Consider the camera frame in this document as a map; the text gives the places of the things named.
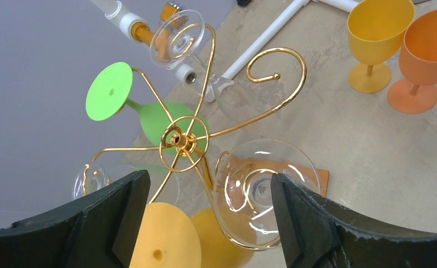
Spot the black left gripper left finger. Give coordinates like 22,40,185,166
0,170,150,267

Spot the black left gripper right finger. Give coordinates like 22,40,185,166
271,174,437,267

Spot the yellow-orange plastic goblet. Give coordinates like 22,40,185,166
130,202,254,267

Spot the small clear glass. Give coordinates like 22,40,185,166
72,162,180,205

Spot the clear wine glass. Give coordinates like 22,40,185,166
213,138,322,251
150,9,266,123

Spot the green plastic goblet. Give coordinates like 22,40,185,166
85,62,193,146

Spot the orange plastic goblet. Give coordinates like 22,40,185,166
387,9,437,114

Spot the yellow plastic goblet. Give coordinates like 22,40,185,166
347,0,416,93

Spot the yellow faucet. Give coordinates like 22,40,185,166
130,2,188,63

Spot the gold wire wine glass rack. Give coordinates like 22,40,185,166
84,23,308,248

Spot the white PVC pipe frame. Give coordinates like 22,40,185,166
89,0,359,103

